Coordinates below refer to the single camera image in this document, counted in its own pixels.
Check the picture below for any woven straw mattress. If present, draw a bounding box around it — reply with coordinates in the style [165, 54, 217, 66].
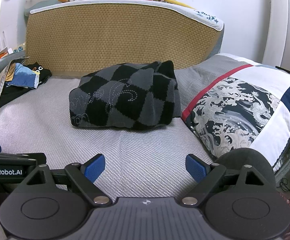
[25, 0, 226, 77]

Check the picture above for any black grey checkered sweater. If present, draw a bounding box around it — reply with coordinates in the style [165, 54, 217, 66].
[68, 60, 182, 131]

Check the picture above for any patchwork dragon print quilt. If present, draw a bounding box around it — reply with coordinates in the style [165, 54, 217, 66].
[174, 52, 290, 173]

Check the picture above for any white curtain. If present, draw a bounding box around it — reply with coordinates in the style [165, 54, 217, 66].
[260, 0, 290, 71]

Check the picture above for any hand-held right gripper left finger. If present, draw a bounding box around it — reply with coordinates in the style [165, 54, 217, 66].
[24, 154, 111, 206]

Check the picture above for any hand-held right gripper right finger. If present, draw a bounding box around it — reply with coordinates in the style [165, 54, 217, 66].
[181, 154, 269, 206]

